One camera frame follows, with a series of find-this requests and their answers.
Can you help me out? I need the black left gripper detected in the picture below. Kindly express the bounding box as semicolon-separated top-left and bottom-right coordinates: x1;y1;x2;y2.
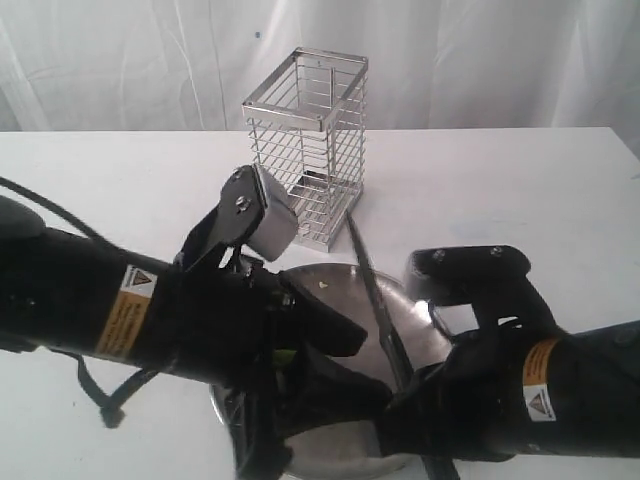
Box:
144;263;392;479

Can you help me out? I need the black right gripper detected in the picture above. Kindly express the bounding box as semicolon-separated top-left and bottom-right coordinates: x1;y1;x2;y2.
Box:
373;299;555;460

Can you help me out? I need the black knife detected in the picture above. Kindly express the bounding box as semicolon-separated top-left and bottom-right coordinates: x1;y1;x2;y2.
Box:
345;210;414;390

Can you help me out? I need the green chili pepper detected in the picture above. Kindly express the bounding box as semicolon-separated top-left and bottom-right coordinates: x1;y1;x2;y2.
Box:
272;349;296;370

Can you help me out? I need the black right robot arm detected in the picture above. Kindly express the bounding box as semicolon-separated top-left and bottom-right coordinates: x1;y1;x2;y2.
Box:
375;299;639;462

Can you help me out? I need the round stainless steel plate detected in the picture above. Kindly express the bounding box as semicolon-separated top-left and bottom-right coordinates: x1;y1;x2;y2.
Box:
210;263;417;479

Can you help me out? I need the white backdrop curtain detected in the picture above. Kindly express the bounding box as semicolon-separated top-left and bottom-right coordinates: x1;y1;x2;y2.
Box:
1;1;639;143

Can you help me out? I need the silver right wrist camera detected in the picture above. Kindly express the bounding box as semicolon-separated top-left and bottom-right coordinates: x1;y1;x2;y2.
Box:
404;245;531;305

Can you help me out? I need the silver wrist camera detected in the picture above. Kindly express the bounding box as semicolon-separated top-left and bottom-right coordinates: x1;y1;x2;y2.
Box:
404;245;531;305
181;163;298;271

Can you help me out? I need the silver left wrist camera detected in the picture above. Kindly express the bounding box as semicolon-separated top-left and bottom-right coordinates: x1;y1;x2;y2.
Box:
181;163;298;271

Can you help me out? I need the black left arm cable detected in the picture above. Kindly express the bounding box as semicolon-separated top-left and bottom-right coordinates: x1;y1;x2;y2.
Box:
0;175;161;429

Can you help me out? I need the wire metal utensil holder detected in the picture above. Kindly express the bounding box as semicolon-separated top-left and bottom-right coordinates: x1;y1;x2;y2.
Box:
242;47;369;252

